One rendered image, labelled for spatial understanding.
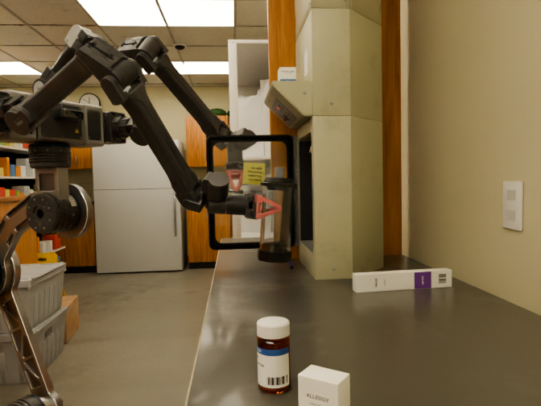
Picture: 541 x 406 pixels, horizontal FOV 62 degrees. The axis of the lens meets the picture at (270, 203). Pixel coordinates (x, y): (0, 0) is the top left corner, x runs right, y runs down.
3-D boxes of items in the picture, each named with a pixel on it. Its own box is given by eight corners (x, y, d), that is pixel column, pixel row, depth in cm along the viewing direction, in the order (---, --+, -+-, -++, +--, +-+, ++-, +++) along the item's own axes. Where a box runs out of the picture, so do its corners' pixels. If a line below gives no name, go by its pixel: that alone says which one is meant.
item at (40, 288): (70, 305, 332) (68, 261, 330) (34, 333, 272) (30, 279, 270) (11, 308, 329) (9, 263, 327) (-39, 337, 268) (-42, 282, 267)
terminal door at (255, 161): (295, 247, 160) (293, 134, 157) (208, 250, 156) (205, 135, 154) (295, 246, 160) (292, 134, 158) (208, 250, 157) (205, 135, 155)
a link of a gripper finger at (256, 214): (279, 195, 130) (248, 193, 129) (283, 196, 123) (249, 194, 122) (278, 218, 131) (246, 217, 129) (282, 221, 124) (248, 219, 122)
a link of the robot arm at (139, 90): (119, 60, 112) (94, 80, 104) (136, 55, 109) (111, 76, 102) (197, 192, 135) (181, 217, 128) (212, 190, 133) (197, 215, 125)
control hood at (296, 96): (296, 129, 159) (296, 100, 158) (312, 116, 127) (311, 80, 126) (264, 129, 158) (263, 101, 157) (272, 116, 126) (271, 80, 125)
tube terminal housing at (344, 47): (367, 258, 163) (365, 43, 159) (399, 276, 131) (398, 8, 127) (299, 260, 161) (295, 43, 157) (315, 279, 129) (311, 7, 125)
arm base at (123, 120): (123, 143, 181) (121, 113, 181) (139, 142, 178) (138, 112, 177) (108, 142, 173) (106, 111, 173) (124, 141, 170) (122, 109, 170)
